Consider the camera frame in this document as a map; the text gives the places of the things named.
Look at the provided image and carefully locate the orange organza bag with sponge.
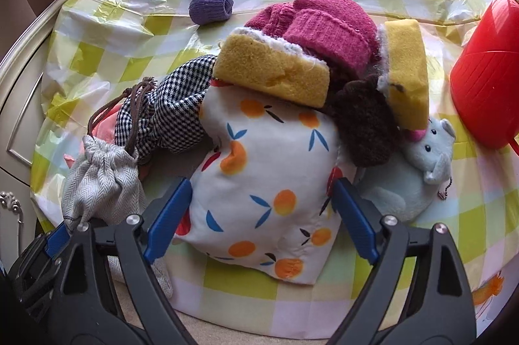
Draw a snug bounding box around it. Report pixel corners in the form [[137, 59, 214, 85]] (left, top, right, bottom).
[[472, 272, 504, 305]]

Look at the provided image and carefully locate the red plastic thermos jug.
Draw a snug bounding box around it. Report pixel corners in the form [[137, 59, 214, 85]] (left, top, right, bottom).
[[450, 0, 518, 152]]

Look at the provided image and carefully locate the cream carved cabinet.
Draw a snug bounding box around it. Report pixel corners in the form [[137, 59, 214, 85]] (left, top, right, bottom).
[[0, 0, 67, 269]]

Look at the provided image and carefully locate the dark brown knitted cuff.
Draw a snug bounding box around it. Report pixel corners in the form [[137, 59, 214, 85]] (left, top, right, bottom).
[[326, 75, 401, 167]]

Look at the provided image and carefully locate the green checked plastic tablecloth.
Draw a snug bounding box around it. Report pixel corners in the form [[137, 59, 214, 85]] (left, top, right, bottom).
[[30, 0, 518, 340]]

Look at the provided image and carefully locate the black white houndstooth pouch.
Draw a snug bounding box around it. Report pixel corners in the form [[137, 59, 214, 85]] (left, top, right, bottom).
[[135, 55, 216, 162]]

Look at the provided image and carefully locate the yellow sponge wedge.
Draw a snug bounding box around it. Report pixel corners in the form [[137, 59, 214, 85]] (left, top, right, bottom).
[[377, 19, 429, 130]]

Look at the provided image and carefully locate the magenta knitted mitten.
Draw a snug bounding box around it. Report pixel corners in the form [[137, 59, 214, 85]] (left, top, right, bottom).
[[246, 0, 379, 76]]

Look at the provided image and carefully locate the yellow sponge block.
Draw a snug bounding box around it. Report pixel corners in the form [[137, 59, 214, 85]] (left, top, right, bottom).
[[213, 27, 330, 108]]

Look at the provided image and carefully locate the white fruit print pouch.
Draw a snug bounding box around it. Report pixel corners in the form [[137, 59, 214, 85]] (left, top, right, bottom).
[[176, 84, 356, 284]]

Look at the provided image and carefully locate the grey herringbone drawstring pouch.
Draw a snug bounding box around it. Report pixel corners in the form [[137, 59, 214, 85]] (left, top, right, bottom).
[[61, 76, 174, 300]]

